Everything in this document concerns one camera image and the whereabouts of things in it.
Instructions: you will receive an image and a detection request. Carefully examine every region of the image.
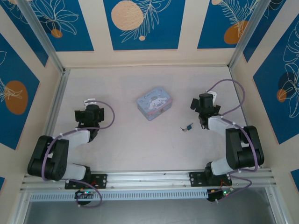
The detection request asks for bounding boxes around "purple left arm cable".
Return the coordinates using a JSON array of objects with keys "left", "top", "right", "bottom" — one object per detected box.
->
[{"left": 41, "top": 100, "right": 115, "bottom": 208}]

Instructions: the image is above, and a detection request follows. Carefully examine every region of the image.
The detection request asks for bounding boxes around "aluminium frame post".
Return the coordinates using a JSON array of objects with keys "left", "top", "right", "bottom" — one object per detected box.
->
[
  {"left": 7, "top": 190, "right": 31, "bottom": 224},
  {"left": 265, "top": 186, "right": 288, "bottom": 224},
  {"left": 16, "top": 0, "right": 65, "bottom": 73},
  {"left": 228, "top": 0, "right": 277, "bottom": 70}
]

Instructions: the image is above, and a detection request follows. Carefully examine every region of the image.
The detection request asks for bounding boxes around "aluminium table side rail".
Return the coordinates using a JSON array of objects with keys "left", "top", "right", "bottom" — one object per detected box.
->
[
  {"left": 44, "top": 69, "right": 71, "bottom": 140},
  {"left": 230, "top": 67, "right": 263, "bottom": 169}
]

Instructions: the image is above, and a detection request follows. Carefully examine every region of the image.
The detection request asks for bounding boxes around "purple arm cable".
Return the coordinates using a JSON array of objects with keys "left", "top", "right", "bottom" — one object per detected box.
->
[
  {"left": 41, "top": 100, "right": 115, "bottom": 208},
  {"left": 207, "top": 78, "right": 260, "bottom": 203}
]

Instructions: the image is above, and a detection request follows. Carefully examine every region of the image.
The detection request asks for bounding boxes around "grey slotted cable duct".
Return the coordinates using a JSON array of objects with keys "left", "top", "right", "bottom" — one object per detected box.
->
[{"left": 29, "top": 189, "right": 208, "bottom": 202}]

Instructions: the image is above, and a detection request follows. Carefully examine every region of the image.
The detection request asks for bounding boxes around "grey metal panel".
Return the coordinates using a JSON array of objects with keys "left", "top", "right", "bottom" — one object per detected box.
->
[{"left": 23, "top": 200, "right": 276, "bottom": 224}]

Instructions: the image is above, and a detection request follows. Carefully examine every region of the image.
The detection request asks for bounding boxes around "blue cartoon tin box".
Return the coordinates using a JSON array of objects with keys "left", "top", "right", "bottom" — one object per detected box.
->
[{"left": 136, "top": 87, "right": 173, "bottom": 121}]

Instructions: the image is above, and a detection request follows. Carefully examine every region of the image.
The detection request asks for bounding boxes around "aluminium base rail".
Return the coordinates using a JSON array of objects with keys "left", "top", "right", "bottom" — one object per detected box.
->
[{"left": 20, "top": 168, "right": 278, "bottom": 191}]

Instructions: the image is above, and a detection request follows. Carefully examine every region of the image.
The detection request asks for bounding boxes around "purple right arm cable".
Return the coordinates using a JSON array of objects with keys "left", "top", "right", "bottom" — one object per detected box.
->
[{"left": 207, "top": 78, "right": 260, "bottom": 203}]

